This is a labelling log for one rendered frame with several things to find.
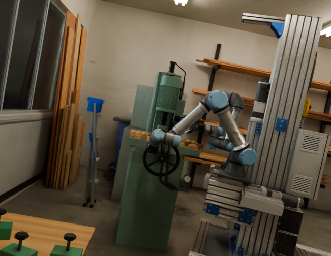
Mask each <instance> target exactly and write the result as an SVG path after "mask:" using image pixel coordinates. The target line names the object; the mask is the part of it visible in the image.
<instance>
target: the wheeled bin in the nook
mask: <svg viewBox="0 0 331 256"><path fill-rule="evenodd" d="M113 121H119V128H118V137H117V147H116V156H115V162H111V163H110V164H109V165H108V168H107V169H106V170H105V172H104V176H105V178H106V179H107V180H109V181H113V180H114V178H115V173H116V167H117V162H118V157H119V151H120V148H121V142H122V137H123V132H124V128H126V127H127V126H129V125H130V122H131V117H127V116H122V117H114V118H113Z"/></svg>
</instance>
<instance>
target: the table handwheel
mask: <svg viewBox="0 0 331 256"><path fill-rule="evenodd" d="M171 147H172V148H173V149H174V150H175V152H176V163H175V164H173V163H171V162H170V161H168V160H166V157H165V155H164V154H163V144H161V152H158V153H157V155H158V159H157V160H155V161H153V162H152V163H150V164H147V161H146V155H147V150H148V146H147V147H146V149H145V150H144V153H143V164H144V166H145V168H146V169H147V171H148V172H150V173H151V174H153V175H155V176H159V177H163V176H167V175H170V174H171V173H173V172H174V171H175V170H176V169H177V167H178V166H179V162H180V153H179V150H178V148H177V147H176V146H171ZM158 161H159V162H161V163H162V162H167V163H169V164H171V165H172V166H174V167H173V168H172V169H171V170H170V171H168V172H165V173H157V172H155V171H153V170H152V169H151V168H150V167H149V166H151V165H152V164H154V163H156V162H158Z"/></svg>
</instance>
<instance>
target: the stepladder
mask: <svg viewBox="0 0 331 256"><path fill-rule="evenodd" d="M87 100H88V107H87V111H91V112H92V113H91V125H90V133H89V146H88V158H87V171H86V184H85V196H84V203H83V207H86V206H87V205H88V202H89V201H90V188H91V204H90V208H93V207H94V203H95V202H96V185H97V183H98V182H99V179H97V162H98V161H99V159H100V158H98V150H97V147H98V140H99V139H100V136H98V116H99V117H101V114H99V112H100V113H101V109H102V104H104V102H105V100H103V99H98V98H93V97H88V98H87ZM90 163H91V164H90ZM89 169H90V171H89ZM88 181H89V184H88ZM87 194H88V196H87ZM87 201H88V202H87Z"/></svg>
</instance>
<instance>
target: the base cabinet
mask: <svg viewBox="0 0 331 256"><path fill-rule="evenodd" d="M149 167H150V168H151V169H152V170H153V171H155V172H157V173H159V172H160V166H155V165H151V166H149ZM181 176H182V170H179V169H176V170H175V171H174V172H173V173H171V174H170V175H168V182H170V183H171V184H173V185H174V186H176V187H177V188H179V184H180V179H181ZM177 194H178V192H177V191H176V190H174V191H173V192H172V191H171V190H169V189H168V188H167V187H165V186H164V185H163V184H161V183H160V182H159V177H158V176H155V175H153V174H151V173H150V172H148V171H147V169H146V168H145V166H144V164H143V163H137V162H132V161H131V152H130V156H129V161H128V167H127V172H126V177H125V182H124V188H123V193H122V199H121V204H120V207H119V213H118V219H117V228H116V238H115V244H120V245H127V246H135V247H143V248H150V249H158V250H166V249H167V244H168V239H169V234H170V229H171V224H172V219H173V214H174V210H175V205H176V199H177Z"/></svg>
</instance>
